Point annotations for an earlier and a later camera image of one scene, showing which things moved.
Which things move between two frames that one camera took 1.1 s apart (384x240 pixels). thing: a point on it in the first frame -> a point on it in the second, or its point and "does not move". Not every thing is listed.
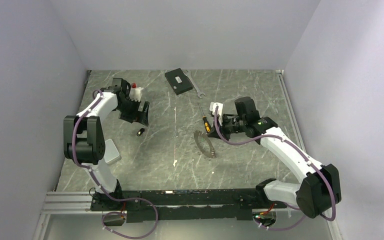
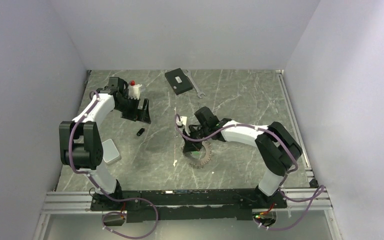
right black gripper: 223,131 -> 191,146
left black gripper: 139,116 does not move
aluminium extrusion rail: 71,203 does not move
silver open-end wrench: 187,73 does not move
